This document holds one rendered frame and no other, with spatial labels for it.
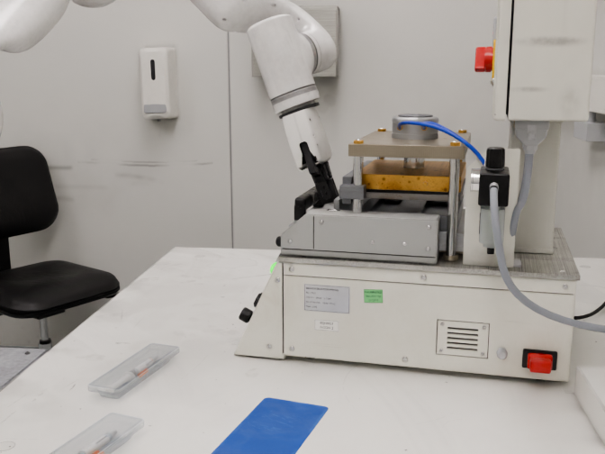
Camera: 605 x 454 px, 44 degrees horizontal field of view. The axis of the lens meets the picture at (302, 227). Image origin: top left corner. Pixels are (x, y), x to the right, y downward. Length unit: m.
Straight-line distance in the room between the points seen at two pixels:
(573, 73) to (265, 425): 0.65
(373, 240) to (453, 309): 0.16
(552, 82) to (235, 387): 0.64
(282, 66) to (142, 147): 1.71
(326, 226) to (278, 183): 1.68
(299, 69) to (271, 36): 0.07
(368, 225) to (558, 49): 0.37
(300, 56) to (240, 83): 1.54
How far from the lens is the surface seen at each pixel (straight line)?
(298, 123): 1.28
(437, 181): 1.20
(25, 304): 2.61
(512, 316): 1.17
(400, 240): 1.16
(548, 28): 1.13
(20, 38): 1.35
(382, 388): 1.16
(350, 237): 1.17
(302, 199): 1.27
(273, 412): 1.08
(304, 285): 1.20
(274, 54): 1.30
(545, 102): 1.12
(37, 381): 1.25
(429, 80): 2.79
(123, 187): 3.00
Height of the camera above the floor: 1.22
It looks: 12 degrees down
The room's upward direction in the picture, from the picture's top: straight up
